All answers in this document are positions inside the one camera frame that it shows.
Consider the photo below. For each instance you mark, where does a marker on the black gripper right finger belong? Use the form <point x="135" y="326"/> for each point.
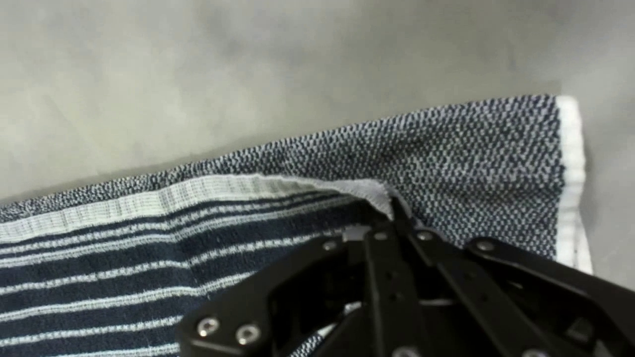
<point x="486" y="298"/>

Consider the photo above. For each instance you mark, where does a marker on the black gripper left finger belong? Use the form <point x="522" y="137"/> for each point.
<point x="307" y="302"/>

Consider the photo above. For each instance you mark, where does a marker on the gray towel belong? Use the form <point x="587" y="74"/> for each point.
<point x="109" y="268"/>

